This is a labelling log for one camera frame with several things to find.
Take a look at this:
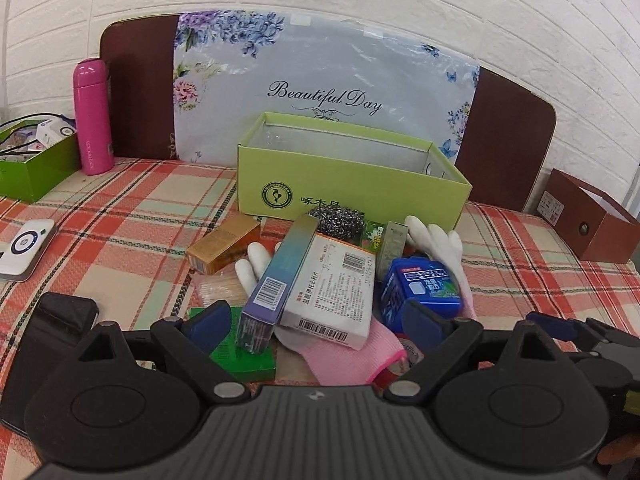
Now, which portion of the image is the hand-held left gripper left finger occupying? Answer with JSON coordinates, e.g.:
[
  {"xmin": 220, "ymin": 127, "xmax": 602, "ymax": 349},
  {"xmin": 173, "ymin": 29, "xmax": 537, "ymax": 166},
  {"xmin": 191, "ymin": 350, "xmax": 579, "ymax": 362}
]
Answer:
[{"xmin": 75, "ymin": 301, "xmax": 251, "ymax": 403}]

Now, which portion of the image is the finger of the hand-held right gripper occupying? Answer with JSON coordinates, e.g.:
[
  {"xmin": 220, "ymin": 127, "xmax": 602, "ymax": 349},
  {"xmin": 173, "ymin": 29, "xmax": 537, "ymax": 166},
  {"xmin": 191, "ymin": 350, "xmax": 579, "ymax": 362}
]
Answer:
[{"xmin": 526, "ymin": 311, "xmax": 640, "ymax": 356}]

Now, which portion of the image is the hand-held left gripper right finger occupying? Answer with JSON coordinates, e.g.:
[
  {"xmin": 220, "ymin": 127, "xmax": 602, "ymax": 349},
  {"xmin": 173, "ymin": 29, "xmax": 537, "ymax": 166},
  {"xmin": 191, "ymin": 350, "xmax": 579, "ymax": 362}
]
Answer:
[{"xmin": 382, "ymin": 299, "xmax": 576, "ymax": 403}]

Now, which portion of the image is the clear bag of toothpicks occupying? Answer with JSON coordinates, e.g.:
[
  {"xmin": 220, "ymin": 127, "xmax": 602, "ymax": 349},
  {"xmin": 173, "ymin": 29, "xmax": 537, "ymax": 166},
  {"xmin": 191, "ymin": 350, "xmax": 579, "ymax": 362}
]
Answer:
[{"xmin": 192, "ymin": 267, "xmax": 251, "ymax": 311}]

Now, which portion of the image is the olive green small box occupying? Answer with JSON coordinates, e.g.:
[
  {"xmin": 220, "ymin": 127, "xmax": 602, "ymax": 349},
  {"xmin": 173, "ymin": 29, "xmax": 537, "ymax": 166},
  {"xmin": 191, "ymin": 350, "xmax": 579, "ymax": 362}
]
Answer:
[{"xmin": 375, "ymin": 221, "xmax": 410, "ymax": 281}]

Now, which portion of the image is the gold small box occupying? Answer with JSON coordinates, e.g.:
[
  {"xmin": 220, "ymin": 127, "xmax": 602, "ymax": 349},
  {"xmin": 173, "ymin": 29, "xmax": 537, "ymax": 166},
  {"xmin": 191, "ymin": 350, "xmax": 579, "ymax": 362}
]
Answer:
[{"xmin": 186, "ymin": 214, "xmax": 262, "ymax": 275}]

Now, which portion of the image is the white medicine box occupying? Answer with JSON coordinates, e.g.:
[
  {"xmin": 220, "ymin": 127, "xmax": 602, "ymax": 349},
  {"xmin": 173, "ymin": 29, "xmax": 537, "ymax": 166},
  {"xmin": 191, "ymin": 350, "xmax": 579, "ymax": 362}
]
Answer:
[{"xmin": 277, "ymin": 234, "xmax": 377, "ymax": 351}]

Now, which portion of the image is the light green cardboard box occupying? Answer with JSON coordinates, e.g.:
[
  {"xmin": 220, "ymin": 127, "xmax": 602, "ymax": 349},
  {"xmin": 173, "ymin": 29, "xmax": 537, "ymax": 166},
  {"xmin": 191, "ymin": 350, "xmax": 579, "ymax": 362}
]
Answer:
[{"xmin": 236, "ymin": 112, "xmax": 473, "ymax": 233}]

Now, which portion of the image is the small round patterned item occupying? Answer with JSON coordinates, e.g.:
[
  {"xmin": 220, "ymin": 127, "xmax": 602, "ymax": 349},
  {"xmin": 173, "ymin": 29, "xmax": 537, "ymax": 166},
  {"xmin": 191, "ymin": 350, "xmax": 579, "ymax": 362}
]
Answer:
[{"xmin": 395, "ymin": 340, "xmax": 426, "ymax": 376}]

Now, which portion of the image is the green flat packet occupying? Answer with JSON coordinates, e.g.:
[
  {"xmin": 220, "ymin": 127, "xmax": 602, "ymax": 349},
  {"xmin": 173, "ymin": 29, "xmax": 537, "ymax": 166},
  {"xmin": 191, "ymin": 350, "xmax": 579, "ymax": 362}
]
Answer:
[{"xmin": 189, "ymin": 305, "xmax": 277, "ymax": 382}]

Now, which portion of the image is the teal gradient long box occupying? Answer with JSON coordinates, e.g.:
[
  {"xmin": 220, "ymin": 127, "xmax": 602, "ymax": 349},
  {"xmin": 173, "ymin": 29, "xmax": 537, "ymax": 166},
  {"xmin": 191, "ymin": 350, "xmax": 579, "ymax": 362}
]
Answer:
[{"xmin": 235, "ymin": 212, "xmax": 321, "ymax": 356}]

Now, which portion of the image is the small green floral packet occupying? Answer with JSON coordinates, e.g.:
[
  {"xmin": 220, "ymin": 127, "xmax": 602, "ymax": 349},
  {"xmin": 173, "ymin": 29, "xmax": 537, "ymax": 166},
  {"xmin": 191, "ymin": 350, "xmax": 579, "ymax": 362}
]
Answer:
[{"xmin": 361, "ymin": 220, "xmax": 388, "ymax": 253}]

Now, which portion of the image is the brown paper box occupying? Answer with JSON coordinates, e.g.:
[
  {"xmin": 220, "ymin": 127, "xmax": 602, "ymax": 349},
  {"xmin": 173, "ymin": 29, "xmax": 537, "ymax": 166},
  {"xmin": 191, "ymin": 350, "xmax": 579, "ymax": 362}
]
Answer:
[{"xmin": 539, "ymin": 168, "xmax": 640, "ymax": 264}]

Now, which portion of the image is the steel wool scrubber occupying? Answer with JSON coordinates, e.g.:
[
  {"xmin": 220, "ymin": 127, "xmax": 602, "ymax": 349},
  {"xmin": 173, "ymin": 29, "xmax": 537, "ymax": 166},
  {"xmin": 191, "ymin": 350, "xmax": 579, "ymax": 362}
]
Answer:
[{"xmin": 305, "ymin": 199, "xmax": 366, "ymax": 247}]

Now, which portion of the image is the plaid blanket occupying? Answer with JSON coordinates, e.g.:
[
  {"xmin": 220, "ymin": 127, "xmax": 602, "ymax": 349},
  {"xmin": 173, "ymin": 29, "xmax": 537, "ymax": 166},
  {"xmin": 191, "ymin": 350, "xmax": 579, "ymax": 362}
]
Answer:
[{"xmin": 0, "ymin": 156, "xmax": 640, "ymax": 461}]

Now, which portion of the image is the black flat device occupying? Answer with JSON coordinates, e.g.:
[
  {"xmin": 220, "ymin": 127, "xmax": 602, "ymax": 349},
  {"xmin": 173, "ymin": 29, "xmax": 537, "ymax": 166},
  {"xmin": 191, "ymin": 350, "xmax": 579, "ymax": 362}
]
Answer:
[{"xmin": 0, "ymin": 292, "xmax": 99, "ymax": 438}]

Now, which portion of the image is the white power bank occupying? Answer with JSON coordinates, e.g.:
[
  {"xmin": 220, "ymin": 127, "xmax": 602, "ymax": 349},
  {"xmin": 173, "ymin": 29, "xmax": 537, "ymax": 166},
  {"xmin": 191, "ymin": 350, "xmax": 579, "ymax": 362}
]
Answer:
[{"xmin": 0, "ymin": 219, "xmax": 58, "ymax": 282}]

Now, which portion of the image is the dark green storage box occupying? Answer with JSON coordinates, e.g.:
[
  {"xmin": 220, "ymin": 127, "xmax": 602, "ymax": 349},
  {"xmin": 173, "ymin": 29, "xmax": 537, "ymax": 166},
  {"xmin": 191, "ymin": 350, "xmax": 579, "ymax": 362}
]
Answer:
[{"xmin": 0, "ymin": 119, "xmax": 81, "ymax": 204}]

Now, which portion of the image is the pink thermos bottle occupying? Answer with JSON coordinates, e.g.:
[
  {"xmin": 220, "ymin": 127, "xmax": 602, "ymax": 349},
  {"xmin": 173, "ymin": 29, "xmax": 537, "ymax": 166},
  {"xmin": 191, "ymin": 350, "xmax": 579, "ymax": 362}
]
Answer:
[{"xmin": 73, "ymin": 59, "xmax": 116, "ymax": 176}]

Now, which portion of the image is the white small device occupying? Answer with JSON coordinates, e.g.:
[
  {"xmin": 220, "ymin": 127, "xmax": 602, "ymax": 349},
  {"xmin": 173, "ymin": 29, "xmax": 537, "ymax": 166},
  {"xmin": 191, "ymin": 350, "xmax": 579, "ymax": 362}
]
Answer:
[{"xmin": 35, "ymin": 119, "xmax": 77, "ymax": 145}]

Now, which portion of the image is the black cable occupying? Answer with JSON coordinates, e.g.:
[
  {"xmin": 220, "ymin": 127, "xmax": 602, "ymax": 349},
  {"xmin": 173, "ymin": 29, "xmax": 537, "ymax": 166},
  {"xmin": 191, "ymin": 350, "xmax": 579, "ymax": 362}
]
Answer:
[{"xmin": 0, "ymin": 114, "xmax": 66, "ymax": 157}]

